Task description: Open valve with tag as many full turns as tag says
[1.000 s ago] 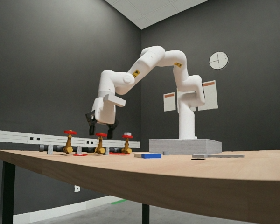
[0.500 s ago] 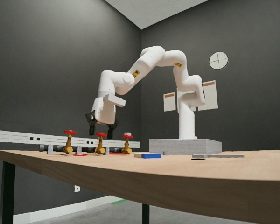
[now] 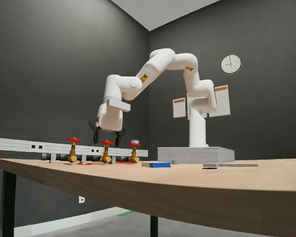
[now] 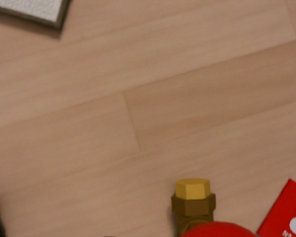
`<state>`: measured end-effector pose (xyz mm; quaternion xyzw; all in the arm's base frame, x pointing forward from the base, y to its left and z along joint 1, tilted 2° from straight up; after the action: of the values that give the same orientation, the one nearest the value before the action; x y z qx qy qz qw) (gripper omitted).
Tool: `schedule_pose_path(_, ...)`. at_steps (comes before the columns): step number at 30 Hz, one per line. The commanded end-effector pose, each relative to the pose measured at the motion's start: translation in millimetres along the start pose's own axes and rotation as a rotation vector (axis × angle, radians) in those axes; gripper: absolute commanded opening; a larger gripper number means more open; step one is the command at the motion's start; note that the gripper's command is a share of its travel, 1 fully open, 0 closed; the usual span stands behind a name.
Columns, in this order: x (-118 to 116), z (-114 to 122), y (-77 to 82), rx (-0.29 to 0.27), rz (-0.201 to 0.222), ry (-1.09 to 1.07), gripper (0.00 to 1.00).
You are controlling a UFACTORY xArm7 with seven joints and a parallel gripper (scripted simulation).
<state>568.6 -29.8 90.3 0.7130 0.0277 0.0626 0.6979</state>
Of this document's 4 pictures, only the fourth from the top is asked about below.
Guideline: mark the black pipe with grey tee fittings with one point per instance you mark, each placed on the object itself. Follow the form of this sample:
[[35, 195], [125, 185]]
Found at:
[[193, 204]]

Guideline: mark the red tag with gold chain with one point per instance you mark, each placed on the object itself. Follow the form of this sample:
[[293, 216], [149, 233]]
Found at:
[[280, 221]]

